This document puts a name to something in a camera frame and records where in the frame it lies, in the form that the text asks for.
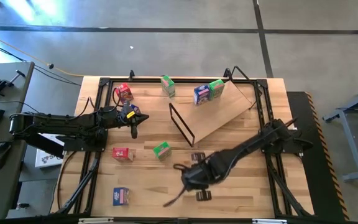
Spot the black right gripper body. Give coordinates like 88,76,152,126
181,161,220,191

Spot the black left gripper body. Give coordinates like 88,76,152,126
117,105,138,139

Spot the red Froot Loops cereal box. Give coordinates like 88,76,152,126
111,147,136,162
115,83,135,104

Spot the green Apple Jacks cereal box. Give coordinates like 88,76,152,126
152,141,173,162
160,75,177,98
208,78,226,100

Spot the white printed box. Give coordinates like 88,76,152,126
35,133,65,169

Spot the black support bar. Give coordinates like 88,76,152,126
22,133,65,158

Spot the black hazard-striped floor mat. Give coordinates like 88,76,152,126
286,91,351,222

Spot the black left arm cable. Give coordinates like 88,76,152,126
73,86,127,122

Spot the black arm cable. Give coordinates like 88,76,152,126
162,163,192,208
73,86,127,122

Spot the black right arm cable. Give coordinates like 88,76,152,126
162,163,192,208

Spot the black aluminium rig frame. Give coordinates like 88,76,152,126
50,76,315,218

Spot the wooden shelf with black frame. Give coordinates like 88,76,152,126
168,65,258,148

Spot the silver metal bracket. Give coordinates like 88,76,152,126
78,217,114,224
252,218,288,224

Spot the black base cable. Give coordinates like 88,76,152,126
56,151,78,210

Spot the thin black keyboard cable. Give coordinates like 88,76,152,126
0,100,40,114

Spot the yellow floor cable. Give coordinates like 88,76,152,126
0,29,84,78

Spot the black floor cable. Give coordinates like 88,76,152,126
0,37,83,86

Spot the grey metal table frame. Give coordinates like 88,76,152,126
322,81,358,183

